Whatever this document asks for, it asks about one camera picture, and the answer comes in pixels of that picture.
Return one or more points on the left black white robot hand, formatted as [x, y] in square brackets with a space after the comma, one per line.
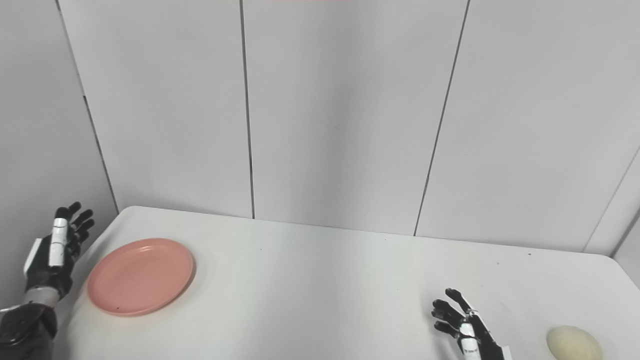
[47, 275]

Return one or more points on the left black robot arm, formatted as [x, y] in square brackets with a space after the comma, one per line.
[25, 332]

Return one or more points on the pink round plate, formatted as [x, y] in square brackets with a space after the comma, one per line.
[140, 276]

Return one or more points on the cream steamed bun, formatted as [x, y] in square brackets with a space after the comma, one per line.
[574, 344]

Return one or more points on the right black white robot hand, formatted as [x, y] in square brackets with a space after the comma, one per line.
[482, 340]

